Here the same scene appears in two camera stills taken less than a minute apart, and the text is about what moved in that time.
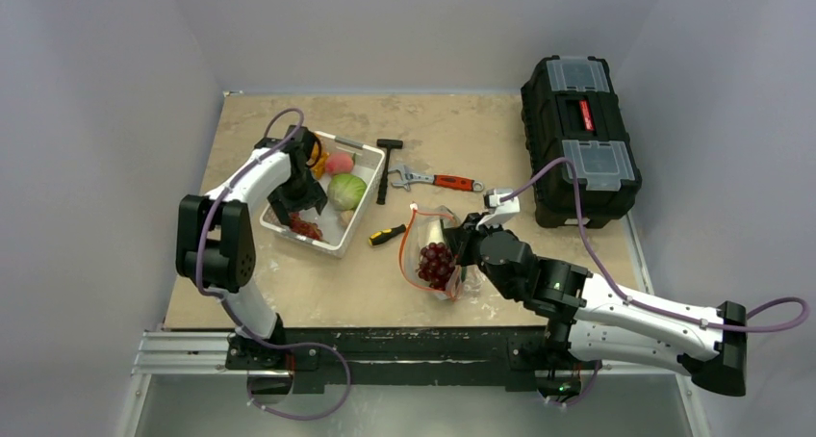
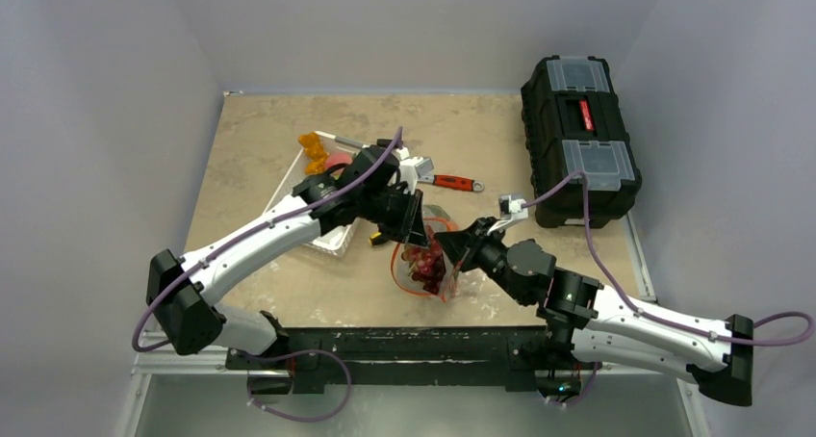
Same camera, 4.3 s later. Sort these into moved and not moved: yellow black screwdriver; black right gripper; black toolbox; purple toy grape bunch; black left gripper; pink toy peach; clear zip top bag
Moved: purple toy grape bunch; black left gripper; clear zip top bag
Not moved: black right gripper; black toolbox; yellow black screwdriver; pink toy peach
